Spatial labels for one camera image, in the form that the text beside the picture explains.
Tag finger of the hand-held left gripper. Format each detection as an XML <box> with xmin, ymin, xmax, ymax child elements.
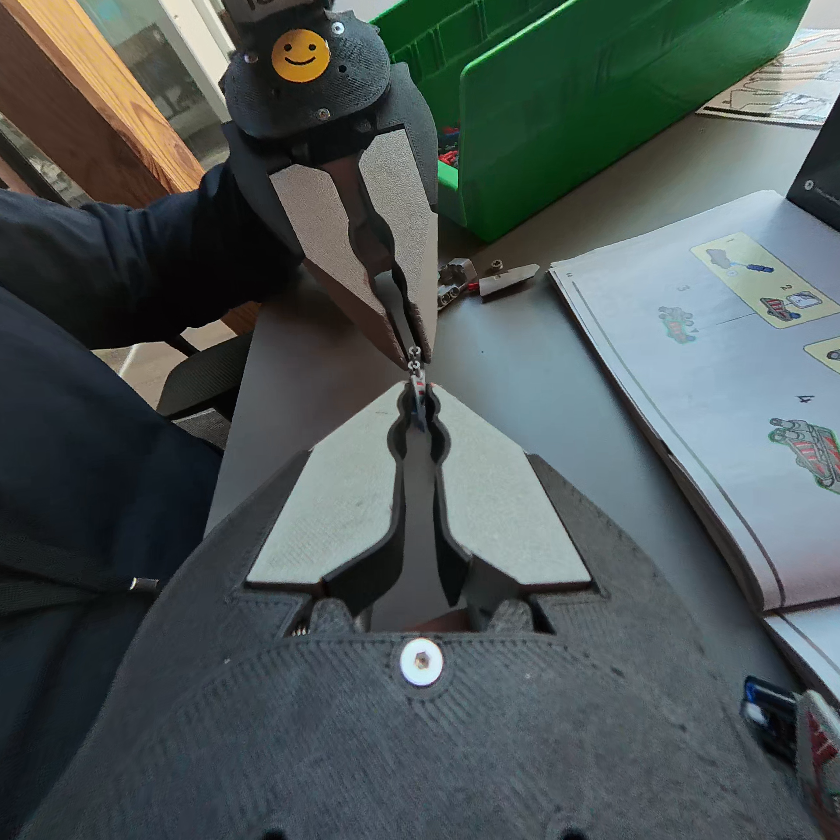
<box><xmin>357</xmin><ymin>123</ymin><xmax>439</xmax><ymax>363</ymax></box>
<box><xmin>269</xmin><ymin>164</ymin><xmax>411</xmax><ymax>368</ymax></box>

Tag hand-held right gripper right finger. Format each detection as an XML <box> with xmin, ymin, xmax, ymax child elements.
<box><xmin>425</xmin><ymin>382</ymin><xmax>593</xmax><ymax>632</ymax></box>

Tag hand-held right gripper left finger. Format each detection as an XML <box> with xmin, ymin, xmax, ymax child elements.
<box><xmin>245</xmin><ymin>381</ymin><xmax>406</xmax><ymax>618</ymax></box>

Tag grey lego panel blue pin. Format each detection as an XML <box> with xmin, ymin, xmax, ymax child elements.
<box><xmin>408</xmin><ymin>369</ymin><xmax>431</xmax><ymax>434</ymax></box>

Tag person's left forearm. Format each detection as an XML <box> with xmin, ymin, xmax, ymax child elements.
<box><xmin>0</xmin><ymin>161</ymin><xmax>312</xmax><ymax>352</ymax></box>

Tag grey angled lego beam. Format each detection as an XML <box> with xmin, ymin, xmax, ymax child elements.
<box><xmin>436</xmin><ymin>258</ymin><xmax>480</xmax><ymax>309</ymax></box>

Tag grey lego panel piece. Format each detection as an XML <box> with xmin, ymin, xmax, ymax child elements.
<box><xmin>479</xmin><ymin>264</ymin><xmax>540</xmax><ymax>303</ymax></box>

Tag lego instruction booklet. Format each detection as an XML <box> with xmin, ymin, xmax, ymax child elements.
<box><xmin>548</xmin><ymin>190</ymin><xmax>840</xmax><ymax>706</ymax></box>

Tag lego car model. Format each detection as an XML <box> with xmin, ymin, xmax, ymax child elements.
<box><xmin>742</xmin><ymin>676</ymin><xmax>840</xmax><ymax>805</ymax></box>

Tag black lego box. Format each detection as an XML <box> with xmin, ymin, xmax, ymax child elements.
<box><xmin>786</xmin><ymin>121</ymin><xmax>840</xmax><ymax>232</ymax></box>

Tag black office chair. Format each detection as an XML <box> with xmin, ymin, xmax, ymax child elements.
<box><xmin>157</xmin><ymin>331</ymin><xmax>257</xmax><ymax>450</ymax></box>

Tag glass window pane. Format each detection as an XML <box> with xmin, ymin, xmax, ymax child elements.
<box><xmin>77</xmin><ymin>0</ymin><xmax>238</xmax><ymax>161</ymax></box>

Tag green plastic bin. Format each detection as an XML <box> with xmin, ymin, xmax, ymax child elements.
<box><xmin>371</xmin><ymin>0</ymin><xmax>811</xmax><ymax>244</ymax></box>

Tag person's dark clothed legs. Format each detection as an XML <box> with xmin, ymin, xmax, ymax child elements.
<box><xmin>0</xmin><ymin>282</ymin><xmax>227</xmax><ymax>840</ymax></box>

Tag printed paper sheet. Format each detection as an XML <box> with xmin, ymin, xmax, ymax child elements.
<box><xmin>696</xmin><ymin>29</ymin><xmax>840</xmax><ymax>126</ymax></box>

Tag wooden post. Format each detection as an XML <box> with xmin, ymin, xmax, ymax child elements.
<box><xmin>0</xmin><ymin>0</ymin><xmax>204</xmax><ymax>207</ymax></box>

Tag black strap metal buckle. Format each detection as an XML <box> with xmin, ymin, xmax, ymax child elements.
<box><xmin>0</xmin><ymin>532</ymin><xmax>161</xmax><ymax>614</ymax></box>

